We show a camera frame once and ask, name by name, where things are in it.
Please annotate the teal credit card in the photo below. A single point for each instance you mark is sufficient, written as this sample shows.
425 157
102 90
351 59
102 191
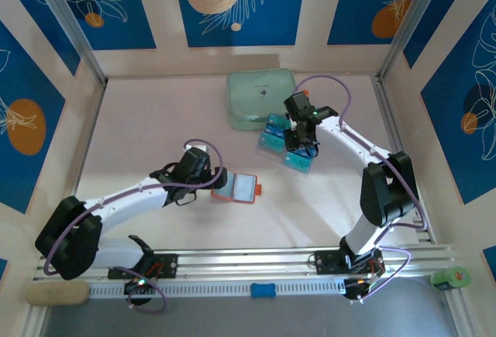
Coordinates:
277 120
271 144
298 164
229 186

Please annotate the blue credit card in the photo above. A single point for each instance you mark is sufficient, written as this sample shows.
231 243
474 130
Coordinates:
312 152
274 131

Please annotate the group of blue wipe packets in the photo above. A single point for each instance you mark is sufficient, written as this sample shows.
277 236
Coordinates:
271 155

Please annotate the orange card holder wallet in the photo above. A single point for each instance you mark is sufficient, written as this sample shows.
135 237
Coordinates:
246 186

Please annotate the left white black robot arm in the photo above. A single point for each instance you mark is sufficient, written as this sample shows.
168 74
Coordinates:
66 236

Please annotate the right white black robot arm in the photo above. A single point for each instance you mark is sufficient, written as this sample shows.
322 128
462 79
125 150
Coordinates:
387 190

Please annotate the mint green zip pouch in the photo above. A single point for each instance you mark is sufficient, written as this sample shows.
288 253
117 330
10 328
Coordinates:
255 95

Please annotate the blue bone-shaped block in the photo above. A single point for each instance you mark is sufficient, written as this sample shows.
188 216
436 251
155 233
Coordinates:
262 290

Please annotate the black electronics box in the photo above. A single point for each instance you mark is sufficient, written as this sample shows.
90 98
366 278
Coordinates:
141 289
356 289

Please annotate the beige oblong sponge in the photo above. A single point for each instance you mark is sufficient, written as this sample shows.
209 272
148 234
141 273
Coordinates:
58 293

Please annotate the green tape roll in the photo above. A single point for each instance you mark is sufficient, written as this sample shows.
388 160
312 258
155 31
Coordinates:
449 278

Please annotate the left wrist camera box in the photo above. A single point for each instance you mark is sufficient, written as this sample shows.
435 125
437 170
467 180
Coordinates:
193 164

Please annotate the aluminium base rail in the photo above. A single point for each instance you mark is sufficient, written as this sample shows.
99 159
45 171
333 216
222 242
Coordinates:
240 263

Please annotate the aluminium side rail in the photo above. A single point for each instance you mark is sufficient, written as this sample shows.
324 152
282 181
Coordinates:
389 112

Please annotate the aluminium frame post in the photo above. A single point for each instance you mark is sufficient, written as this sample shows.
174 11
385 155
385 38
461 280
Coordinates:
69 23
412 23

